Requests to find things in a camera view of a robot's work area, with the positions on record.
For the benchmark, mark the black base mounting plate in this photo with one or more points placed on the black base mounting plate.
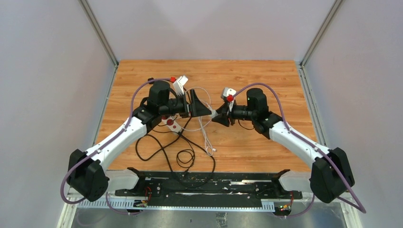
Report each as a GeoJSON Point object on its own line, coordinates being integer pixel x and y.
{"type": "Point", "coordinates": [200, 191]}

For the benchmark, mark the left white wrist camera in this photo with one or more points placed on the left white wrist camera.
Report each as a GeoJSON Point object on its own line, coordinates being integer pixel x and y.
{"type": "Point", "coordinates": [178, 84]}

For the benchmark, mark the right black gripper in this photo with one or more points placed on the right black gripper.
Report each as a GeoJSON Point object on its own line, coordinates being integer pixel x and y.
{"type": "Point", "coordinates": [225, 113]}

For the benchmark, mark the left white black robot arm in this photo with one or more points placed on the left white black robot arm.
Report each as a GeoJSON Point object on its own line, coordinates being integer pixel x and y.
{"type": "Point", "coordinates": [88, 170]}

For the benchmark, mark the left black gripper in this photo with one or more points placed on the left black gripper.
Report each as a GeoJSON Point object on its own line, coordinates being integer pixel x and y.
{"type": "Point", "coordinates": [196, 108]}

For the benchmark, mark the aluminium frame rail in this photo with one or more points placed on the aluminium frame rail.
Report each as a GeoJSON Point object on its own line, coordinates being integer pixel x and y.
{"type": "Point", "coordinates": [66, 220]}

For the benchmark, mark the white red power strip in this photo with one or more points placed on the white red power strip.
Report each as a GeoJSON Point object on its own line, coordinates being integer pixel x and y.
{"type": "Point", "coordinates": [171, 123]}

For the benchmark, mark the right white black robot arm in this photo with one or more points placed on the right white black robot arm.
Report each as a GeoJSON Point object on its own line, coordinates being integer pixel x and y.
{"type": "Point", "coordinates": [330, 172]}

